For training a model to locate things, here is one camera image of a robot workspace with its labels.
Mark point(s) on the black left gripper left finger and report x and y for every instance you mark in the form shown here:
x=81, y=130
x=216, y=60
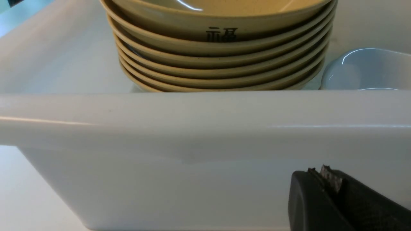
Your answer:
x=310, y=208

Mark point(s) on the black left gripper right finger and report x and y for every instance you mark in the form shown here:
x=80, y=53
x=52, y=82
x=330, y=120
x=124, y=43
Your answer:
x=364, y=208

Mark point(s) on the tan stacked bowl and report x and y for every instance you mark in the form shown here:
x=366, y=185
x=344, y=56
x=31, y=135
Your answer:
x=304, y=70
x=205, y=83
x=289, y=51
x=288, y=63
x=280, y=43
x=294, y=82
x=213, y=20

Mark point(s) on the bottom tan stacked bowl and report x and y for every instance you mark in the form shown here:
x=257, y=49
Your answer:
x=294, y=82

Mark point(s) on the top tan stacked bowl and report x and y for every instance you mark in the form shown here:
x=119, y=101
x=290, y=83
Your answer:
x=213, y=20

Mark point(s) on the white sauce dish in bin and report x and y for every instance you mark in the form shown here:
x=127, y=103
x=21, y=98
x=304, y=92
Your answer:
x=368, y=69

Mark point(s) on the large white plastic bin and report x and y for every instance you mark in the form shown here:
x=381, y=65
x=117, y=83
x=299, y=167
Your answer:
x=126, y=160

